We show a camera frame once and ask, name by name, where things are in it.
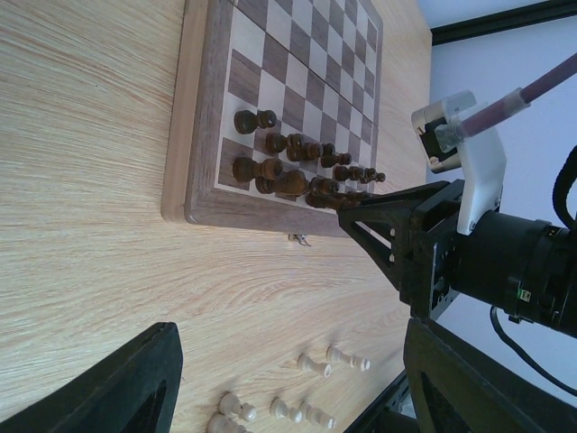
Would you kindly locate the light pawn bottom right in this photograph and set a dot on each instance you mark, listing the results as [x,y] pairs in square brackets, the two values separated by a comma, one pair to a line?
[280,410]

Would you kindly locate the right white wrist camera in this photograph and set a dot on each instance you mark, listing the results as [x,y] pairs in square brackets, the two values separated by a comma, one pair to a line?
[481,157]

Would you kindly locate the light piece far right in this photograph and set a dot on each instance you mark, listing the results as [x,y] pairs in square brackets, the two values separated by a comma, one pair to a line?
[335,355]

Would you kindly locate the dark knight chess piece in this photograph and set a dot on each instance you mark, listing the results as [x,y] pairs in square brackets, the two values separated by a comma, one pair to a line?
[290,183]

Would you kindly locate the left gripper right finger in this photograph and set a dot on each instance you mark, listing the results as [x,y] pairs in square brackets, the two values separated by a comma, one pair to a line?
[457,388]

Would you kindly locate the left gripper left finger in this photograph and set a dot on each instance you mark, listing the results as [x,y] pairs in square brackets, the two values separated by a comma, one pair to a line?
[134,389]

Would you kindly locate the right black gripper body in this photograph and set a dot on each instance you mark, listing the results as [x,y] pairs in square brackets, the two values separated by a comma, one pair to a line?
[425,280]

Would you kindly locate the light piece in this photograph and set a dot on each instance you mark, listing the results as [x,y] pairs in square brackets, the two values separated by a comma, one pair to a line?
[335,355]
[221,424]

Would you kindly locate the light piece bottom centre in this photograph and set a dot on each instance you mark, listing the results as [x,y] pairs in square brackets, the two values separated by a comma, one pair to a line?
[221,424]

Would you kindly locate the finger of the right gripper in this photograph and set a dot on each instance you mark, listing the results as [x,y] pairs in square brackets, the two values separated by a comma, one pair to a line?
[379,225]

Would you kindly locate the metal board latch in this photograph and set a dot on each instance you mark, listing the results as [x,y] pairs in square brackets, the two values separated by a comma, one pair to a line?
[300,239]

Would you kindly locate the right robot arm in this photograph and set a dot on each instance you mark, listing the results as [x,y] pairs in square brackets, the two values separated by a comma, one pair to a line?
[527,268]

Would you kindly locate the wooden chess board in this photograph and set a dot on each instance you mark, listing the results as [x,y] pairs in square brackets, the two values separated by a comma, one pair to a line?
[315,64]

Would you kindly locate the dark pawn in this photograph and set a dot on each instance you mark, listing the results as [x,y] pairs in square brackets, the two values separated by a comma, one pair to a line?
[371,175]
[342,173]
[304,152]
[278,143]
[247,122]
[246,169]
[330,160]

